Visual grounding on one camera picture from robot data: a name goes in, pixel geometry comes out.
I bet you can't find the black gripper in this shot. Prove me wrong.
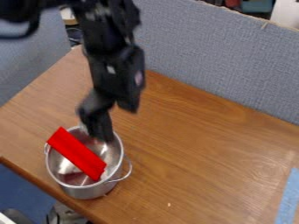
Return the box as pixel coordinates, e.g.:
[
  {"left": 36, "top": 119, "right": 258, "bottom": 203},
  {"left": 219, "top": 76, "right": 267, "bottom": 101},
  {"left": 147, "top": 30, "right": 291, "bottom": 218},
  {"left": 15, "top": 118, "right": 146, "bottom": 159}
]
[{"left": 77, "top": 44, "right": 146, "bottom": 143}]

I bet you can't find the red rectangular block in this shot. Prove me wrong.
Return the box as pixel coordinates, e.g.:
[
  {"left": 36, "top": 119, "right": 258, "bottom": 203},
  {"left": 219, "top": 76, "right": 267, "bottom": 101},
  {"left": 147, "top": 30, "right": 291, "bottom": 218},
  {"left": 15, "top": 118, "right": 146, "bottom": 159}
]
[{"left": 47, "top": 127, "right": 108, "bottom": 181}]

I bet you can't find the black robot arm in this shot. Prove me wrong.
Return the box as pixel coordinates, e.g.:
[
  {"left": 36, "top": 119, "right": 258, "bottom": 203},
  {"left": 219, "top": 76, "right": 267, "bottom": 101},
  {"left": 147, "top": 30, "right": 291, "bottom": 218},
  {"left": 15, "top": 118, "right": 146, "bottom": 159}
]
[{"left": 0, "top": 0, "right": 146, "bottom": 142}]

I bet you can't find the metal pot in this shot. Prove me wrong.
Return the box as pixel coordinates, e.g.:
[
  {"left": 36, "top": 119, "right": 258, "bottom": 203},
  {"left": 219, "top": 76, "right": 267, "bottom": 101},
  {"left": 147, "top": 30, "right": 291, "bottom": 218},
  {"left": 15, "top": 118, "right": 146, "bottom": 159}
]
[{"left": 44, "top": 126, "right": 132, "bottom": 200}]

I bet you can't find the grey fabric partition panel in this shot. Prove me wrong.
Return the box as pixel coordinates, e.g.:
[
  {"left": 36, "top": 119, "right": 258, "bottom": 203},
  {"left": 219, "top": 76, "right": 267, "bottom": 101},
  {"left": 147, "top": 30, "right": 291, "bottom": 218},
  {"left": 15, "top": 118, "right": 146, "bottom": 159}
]
[{"left": 133, "top": 0, "right": 299, "bottom": 125}]

